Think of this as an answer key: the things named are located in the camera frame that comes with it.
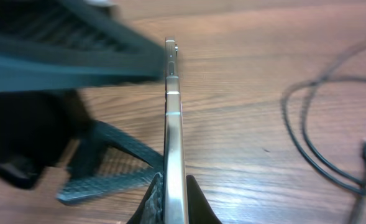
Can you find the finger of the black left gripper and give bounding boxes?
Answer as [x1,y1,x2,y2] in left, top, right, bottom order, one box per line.
[57,120,163,205]

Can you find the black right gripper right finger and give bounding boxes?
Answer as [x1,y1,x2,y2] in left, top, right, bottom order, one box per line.
[186,175,222,224]

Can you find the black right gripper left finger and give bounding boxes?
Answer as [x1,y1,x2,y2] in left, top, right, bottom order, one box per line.
[127,172,163,224]

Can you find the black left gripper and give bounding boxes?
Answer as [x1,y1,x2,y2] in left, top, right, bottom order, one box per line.
[0,0,165,189]

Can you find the black Samsung Galaxy phone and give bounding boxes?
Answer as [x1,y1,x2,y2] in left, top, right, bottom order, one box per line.
[163,37,189,224]

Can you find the black USB charging cable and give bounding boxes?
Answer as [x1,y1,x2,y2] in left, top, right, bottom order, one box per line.
[279,34,366,224]

